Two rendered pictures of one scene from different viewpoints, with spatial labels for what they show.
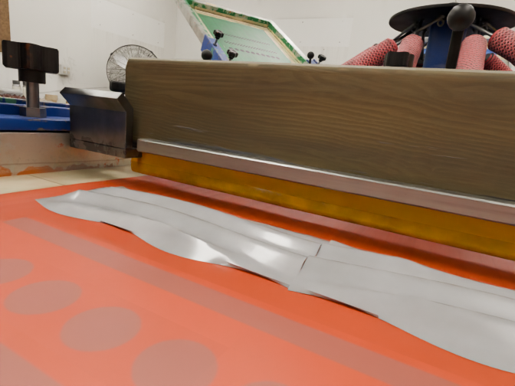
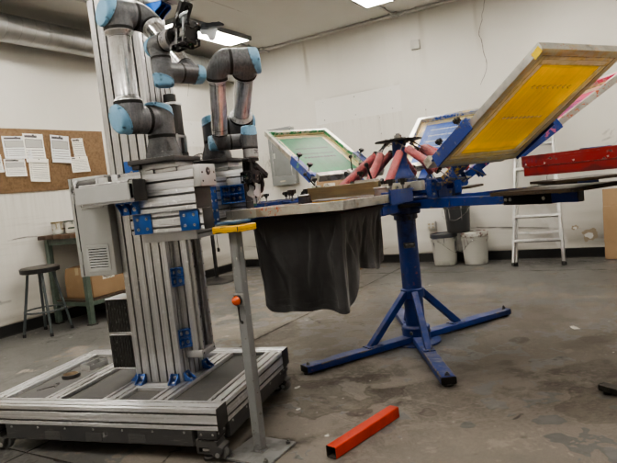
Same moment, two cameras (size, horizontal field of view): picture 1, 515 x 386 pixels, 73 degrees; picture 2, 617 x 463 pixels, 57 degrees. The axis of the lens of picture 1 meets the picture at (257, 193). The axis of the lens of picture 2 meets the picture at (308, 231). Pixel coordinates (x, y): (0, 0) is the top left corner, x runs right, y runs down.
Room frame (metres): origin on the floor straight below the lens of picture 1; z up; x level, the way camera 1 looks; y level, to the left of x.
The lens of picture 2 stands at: (-2.67, -0.06, 1.07)
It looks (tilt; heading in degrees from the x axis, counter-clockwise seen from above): 4 degrees down; 4
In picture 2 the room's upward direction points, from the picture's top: 6 degrees counter-clockwise
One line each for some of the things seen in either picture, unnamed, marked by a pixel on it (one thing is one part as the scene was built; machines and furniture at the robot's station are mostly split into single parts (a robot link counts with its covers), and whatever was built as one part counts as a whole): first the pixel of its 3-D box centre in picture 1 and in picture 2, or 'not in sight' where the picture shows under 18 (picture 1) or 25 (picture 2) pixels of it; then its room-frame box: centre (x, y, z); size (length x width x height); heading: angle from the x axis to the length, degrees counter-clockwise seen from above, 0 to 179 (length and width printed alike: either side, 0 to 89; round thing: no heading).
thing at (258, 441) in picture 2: not in sight; (247, 339); (-0.41, 0.39, 0.48); 0.22 x 0.22 x 0.96; 63
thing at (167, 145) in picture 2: not in sight; (162, 146); (-0.28, 0.68, 1.31); 0.15 x 0.15 x 0.10
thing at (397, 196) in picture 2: not in sight; (398, 196); (0.13, -0.33, 0.98); 0.30 x 0.05 x 0.07; 153
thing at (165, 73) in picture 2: not in sight; (166, 72); (-0.54, 0.55, 1.56); 0.11 x 0.08 x 0.11; 140
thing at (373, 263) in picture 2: not in sight; (364, 254); (-0.10, -0.13, 0.74); 0.46 x 0.04 x 0.42; 153
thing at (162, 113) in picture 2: not in sight; (158, 118); (-0.28, 0.68, 1.42); 0.13 x 0.12 x 0.14; 140
